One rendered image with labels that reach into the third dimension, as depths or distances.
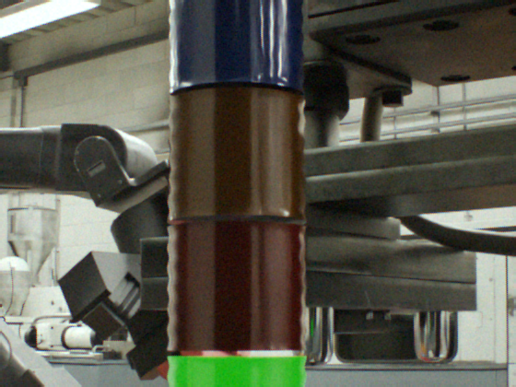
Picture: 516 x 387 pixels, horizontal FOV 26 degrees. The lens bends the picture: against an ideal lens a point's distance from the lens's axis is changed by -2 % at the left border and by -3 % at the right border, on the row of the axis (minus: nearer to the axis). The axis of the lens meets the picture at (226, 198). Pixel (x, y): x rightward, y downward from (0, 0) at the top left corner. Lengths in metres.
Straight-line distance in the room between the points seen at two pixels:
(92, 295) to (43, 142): 0.18
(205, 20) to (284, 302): 0.08
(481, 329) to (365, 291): 5.12
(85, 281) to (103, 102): 9.82
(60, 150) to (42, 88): 10.47
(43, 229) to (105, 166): 8.19
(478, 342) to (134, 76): 5.56
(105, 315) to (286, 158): 0.54
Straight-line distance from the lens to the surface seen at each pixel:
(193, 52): 0.30
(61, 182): 0.95
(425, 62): 0.58
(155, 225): 0.92
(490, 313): 5.64
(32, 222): 9.09
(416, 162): 0.52
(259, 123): 0.30
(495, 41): 0.55
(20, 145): 0.98
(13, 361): 0.96
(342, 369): 6.11
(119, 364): 7.58
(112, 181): 0.92
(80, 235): 10.69
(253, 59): 0.30
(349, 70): 0.58
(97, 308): 0.83
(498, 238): 0.63
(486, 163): 0.51
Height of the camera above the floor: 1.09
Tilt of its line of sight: 7 degrees up
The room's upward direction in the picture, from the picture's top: straight up
